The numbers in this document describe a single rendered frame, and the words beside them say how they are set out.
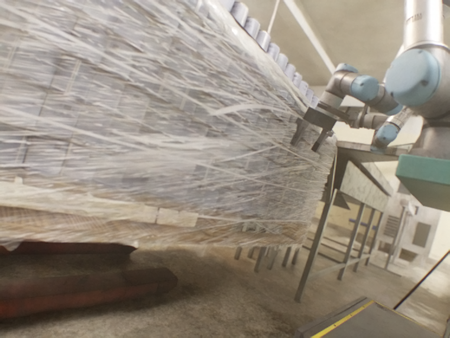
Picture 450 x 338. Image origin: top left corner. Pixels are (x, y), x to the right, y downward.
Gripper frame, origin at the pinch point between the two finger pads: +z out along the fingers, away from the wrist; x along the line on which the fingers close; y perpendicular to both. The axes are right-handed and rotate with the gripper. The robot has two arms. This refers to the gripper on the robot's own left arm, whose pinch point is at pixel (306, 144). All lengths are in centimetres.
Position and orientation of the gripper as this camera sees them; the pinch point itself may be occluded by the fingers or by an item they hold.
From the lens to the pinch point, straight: 97.5
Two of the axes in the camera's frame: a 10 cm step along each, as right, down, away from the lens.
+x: -8.2, -1.3, -5.6
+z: -3.9, 8.4, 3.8
